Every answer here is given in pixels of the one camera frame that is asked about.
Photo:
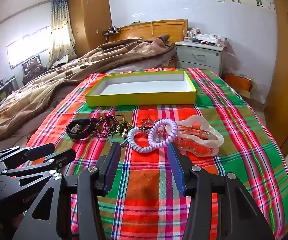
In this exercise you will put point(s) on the plaid cloth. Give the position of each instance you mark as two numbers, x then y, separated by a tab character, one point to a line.
144	205

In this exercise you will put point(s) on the pile of toiletries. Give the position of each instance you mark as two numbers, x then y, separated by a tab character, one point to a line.
209	38

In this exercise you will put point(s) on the brown teddy bear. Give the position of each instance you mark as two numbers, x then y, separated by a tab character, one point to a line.
32	67

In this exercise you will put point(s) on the grey nightstand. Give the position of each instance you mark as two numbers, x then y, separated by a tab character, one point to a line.
199	57

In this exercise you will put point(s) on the brown blanket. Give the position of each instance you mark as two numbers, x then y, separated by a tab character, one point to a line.
66	75

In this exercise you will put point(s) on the dotted curtain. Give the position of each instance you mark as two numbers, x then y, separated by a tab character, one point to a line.
61	30

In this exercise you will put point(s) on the wooden headboard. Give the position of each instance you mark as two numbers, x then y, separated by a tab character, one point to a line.
164	30

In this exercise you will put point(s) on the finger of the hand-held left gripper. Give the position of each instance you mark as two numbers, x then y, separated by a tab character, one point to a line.
41	151
61	158

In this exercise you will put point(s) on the power strip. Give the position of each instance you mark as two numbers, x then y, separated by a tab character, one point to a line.
111	31

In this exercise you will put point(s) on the black wrist watch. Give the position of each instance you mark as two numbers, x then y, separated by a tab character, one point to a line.
80	132

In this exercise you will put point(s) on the clear hair claw clip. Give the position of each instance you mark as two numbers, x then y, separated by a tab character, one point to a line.
204	145

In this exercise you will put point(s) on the floral bed sheet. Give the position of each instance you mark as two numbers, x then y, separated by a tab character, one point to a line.
21	136

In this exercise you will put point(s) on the rhinestone earrings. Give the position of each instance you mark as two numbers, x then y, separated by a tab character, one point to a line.
146	126

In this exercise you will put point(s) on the tall wooden wardrobe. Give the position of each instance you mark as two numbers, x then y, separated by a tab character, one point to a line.
91	15

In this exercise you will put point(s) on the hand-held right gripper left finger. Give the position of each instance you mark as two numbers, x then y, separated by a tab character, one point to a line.
111	165

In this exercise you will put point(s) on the yellow-green cardboard box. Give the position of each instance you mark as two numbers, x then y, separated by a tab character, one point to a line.
139	100

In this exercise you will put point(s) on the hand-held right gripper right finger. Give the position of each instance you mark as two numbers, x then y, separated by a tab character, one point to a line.
176	170

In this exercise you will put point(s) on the orange box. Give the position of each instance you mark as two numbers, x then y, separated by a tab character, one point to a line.
239	82

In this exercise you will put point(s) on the window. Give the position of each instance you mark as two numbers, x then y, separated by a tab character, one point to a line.
26	50

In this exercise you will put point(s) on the wide wooden wardrobe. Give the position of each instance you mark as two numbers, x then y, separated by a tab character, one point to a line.
284	80

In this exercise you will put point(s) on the glass tumbler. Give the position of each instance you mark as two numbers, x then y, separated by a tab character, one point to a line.
187	36

